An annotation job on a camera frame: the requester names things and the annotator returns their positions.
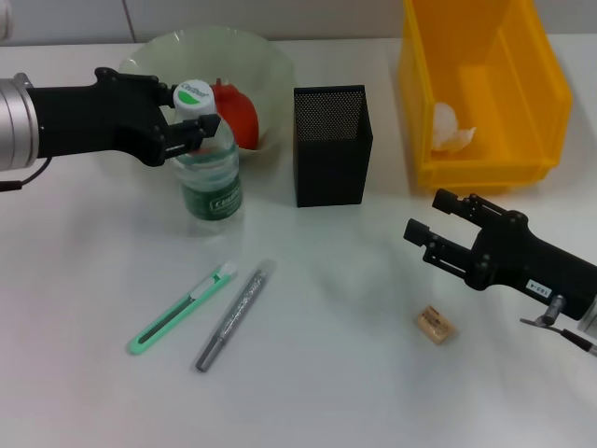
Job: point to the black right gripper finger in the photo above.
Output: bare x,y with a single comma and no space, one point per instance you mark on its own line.
445,200
416,231

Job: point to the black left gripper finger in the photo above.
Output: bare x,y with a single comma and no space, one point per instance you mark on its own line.
167,95
205,127

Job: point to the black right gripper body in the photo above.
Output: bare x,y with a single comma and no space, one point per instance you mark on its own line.
513,256

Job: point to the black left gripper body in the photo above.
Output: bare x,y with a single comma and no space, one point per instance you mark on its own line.
93,121

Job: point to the orange fruit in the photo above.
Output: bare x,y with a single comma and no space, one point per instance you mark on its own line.
242,121

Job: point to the clear water bottle green label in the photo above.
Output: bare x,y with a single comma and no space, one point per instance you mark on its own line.
212,186

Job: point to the white paper ball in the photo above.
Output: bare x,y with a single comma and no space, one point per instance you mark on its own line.
448,126

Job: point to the green utility knife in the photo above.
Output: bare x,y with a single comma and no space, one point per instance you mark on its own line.
177,312

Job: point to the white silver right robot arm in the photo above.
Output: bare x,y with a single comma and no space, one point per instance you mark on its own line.
590,322

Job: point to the pale green glass fruit plate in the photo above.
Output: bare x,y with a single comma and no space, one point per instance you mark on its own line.
252,60

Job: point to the beige eraser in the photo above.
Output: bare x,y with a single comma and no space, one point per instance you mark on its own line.
436,325

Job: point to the black mesh pen holder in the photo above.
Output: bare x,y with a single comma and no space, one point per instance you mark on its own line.
333,163

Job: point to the grey glitter pen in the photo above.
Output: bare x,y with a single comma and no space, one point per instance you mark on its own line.
238,308

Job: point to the yellow plastic bin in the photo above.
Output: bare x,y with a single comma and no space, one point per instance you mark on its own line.
508,116

